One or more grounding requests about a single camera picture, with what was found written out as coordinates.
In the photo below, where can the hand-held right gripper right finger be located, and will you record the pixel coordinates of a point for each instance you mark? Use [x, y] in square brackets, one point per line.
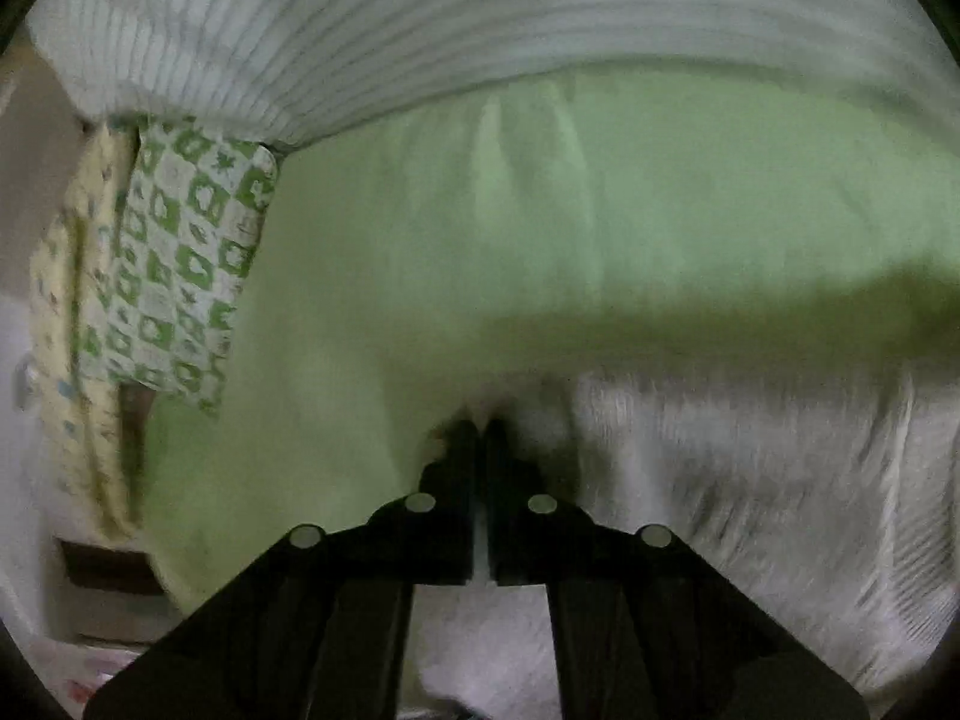
[504, 484]

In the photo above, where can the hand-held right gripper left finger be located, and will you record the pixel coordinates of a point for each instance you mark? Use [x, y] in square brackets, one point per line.
[456, 484]

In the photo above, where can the grey fleece cloth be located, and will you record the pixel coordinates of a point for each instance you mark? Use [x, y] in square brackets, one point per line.
[750, 510]

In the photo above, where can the light green bed sheet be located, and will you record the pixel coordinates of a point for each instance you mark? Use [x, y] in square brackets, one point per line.
[450, 240]

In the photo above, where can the green checked pillow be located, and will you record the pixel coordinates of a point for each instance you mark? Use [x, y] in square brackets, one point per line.
[187, 240]

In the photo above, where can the yellow printed pillow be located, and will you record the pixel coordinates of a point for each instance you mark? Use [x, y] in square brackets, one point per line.
[56, 315]

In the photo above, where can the white striped duvet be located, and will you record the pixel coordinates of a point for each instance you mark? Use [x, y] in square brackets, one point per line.
[450, 15]

